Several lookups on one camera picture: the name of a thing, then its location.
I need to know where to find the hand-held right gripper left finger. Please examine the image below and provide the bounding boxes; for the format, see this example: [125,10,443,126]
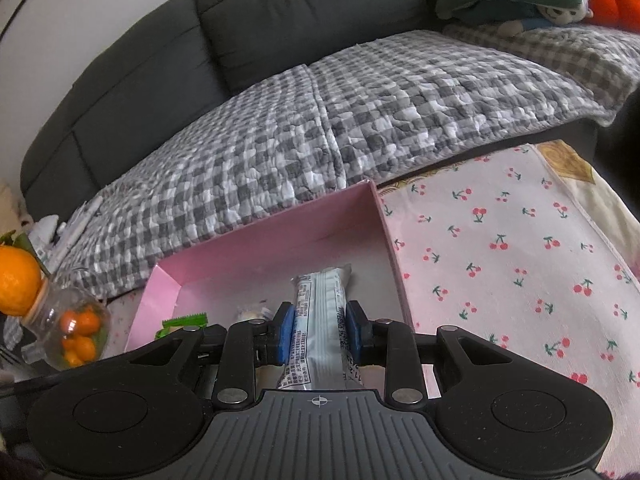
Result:
[127,302,297,408]

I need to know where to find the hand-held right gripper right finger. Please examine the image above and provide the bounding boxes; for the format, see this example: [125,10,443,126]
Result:
[345,300,521,406]

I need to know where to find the silver white snack packet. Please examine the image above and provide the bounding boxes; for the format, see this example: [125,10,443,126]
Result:
[277,266,361,392]

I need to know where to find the pink cardboard box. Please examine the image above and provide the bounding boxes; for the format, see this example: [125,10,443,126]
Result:
[124,180,415,391]

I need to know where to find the small white round snack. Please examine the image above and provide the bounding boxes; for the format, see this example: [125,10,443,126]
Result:
[235,300,273,322]

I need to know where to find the green snack packet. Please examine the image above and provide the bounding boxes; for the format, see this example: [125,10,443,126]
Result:
[154,311,208,340]

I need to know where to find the cherry print cloth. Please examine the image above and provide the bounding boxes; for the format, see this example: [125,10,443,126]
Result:
[107,144,640,480]

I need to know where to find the bag of small oranges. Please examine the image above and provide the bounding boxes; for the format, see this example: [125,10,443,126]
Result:
[20,270,112,372]

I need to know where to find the large grey checkered quilt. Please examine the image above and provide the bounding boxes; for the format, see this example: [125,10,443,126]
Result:
[55,30,623,306]

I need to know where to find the white papers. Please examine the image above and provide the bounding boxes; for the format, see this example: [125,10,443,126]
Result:
[30,197,106,271]

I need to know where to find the large orange fruit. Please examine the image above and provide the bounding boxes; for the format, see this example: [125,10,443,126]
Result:
[0,230,42,318]

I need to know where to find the dark grey sofa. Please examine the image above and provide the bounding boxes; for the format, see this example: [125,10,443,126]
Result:
[20,0,640,211]

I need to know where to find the small grey checkered quilt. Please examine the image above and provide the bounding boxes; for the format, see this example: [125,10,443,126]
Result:
[442,22,640,111]

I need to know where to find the plush doll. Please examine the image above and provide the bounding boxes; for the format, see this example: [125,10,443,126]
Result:
[500,4,593,36]

